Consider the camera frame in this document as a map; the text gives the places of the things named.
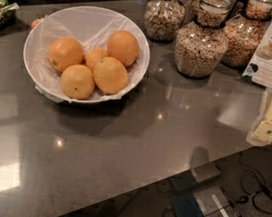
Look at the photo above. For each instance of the red apple behind bowl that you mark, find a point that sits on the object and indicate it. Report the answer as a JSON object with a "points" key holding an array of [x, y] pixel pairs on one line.
{"points": [[36, 22]]}

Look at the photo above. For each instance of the orange front in bowl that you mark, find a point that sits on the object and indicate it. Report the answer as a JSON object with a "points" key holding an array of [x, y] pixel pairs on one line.
{"points": [[77, 82]]}

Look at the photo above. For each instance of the grey metal floor plates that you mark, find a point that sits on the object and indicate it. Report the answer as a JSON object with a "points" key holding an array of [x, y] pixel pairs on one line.
{"points": [[226, 191]]}

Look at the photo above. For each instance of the small orange in middle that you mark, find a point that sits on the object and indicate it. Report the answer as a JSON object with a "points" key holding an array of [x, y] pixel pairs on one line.
{"points": [[93, 56]]}

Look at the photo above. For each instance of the glass jar light cereal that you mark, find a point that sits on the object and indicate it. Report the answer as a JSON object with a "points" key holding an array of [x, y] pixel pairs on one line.
{"points": [[162, 18]]}

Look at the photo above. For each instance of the glass jar far back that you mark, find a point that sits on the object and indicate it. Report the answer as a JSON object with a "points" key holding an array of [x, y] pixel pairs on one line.
{"points": [[193, 9]]}

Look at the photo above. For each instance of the clear plastic bowl liner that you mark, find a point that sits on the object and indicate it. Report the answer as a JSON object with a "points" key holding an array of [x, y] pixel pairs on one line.
{"points": [[43, 70]]}

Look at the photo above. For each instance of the white bowl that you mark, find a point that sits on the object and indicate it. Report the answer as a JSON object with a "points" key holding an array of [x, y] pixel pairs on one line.
{"points": [[71, 17]]}

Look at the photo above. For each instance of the glass jar golden cereal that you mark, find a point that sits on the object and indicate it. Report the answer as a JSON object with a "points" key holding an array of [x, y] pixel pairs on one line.
{"points": [[245, 30]]}

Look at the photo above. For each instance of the glass jar brown grain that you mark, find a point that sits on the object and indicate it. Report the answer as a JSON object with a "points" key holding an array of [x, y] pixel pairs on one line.
{"points": [[201, 44]]}

